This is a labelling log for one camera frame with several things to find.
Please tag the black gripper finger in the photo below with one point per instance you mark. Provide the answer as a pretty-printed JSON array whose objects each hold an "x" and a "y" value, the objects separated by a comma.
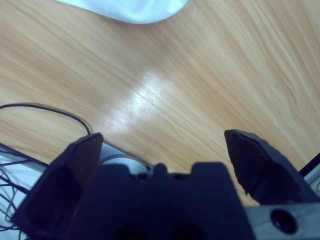
[
  {"x": 62, "y": 187},
  {"x": 265, "y": 170}
]

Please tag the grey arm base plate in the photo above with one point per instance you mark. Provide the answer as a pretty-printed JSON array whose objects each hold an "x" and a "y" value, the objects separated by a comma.
[{"x": 111, "y": 151}]

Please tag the white t-shirt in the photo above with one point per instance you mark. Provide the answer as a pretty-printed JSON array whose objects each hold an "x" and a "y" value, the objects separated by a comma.
[{"x": 130, "y": 10}]

